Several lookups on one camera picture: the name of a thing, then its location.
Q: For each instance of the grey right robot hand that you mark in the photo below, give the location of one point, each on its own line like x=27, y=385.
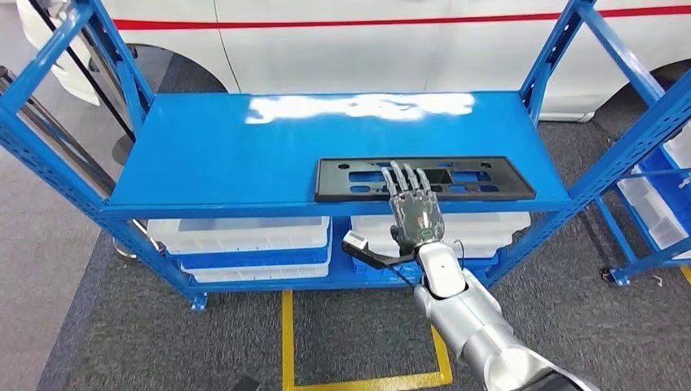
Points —
x=418, y=218

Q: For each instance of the black plastic plate part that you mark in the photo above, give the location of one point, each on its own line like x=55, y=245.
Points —
x=507, y=183

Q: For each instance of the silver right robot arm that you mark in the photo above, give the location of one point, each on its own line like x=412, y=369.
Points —
x=475, y=329

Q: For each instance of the large blue metal shelf rack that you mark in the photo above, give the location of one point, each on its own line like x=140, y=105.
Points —
x=216, y=151

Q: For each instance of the black robot body part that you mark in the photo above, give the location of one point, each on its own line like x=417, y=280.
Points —
x=245, y=384

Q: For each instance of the clear plastic bin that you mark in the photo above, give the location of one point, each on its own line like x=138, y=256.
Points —
x=486, y=232
x=653, y=216
x=237, y=237
x=259, y=273

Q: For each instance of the white car with red stripe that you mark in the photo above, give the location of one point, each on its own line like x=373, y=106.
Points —
x=351, y=54

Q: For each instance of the blue metal side rack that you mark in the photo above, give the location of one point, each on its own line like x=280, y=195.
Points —
x=645, y=264

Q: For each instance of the blue plastic bin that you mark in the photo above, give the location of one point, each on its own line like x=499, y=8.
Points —
x=672, y=186

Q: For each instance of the black stanchion pole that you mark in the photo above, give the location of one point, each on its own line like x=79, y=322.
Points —
x=123, y=151

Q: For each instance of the chrome stanchion pole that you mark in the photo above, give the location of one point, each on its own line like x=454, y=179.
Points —
x=54, y=129

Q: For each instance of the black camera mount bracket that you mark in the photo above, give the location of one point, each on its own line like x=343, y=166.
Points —
x=380, y=260

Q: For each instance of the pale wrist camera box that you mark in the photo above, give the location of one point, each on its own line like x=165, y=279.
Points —
x=355, y=241

